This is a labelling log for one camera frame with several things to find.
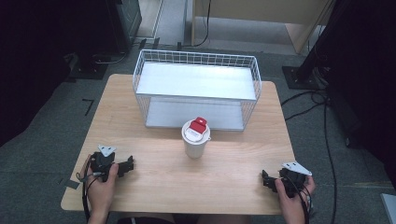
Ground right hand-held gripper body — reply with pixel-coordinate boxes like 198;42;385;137
277;161;313;199

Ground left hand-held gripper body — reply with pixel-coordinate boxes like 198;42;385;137
89;144;120;183

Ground person's right hand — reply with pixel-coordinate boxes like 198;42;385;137
274;175;317;222

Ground person's left hand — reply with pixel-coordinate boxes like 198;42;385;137
78;154;120;217

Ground white cup with red-tab lid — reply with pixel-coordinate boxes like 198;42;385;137
181;116;212;160

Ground black floor stand base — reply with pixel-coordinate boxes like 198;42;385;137
64;51;109;80

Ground white flat object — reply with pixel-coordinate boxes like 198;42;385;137
379;192;396;224

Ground black metal stand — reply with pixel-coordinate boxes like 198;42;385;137
281;0;347;91

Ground black cabinet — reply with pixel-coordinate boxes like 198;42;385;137
105;0;143;54

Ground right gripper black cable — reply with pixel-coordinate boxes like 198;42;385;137
292;183;314;224

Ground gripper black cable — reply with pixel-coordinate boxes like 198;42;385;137
292;183;314;224
76;154;101;223

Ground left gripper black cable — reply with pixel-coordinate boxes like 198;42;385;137
76;154;101;223

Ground long black floor cable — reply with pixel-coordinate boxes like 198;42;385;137
280;89;339;224

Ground white wire shelf rack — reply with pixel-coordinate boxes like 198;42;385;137
132;49;262;133

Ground grey floor cable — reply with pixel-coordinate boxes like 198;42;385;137
92;50;129;65

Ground black hanging cable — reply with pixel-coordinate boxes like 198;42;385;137
181;0;213;49

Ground light wooden furniture frame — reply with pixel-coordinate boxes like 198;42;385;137
191;0;336;55

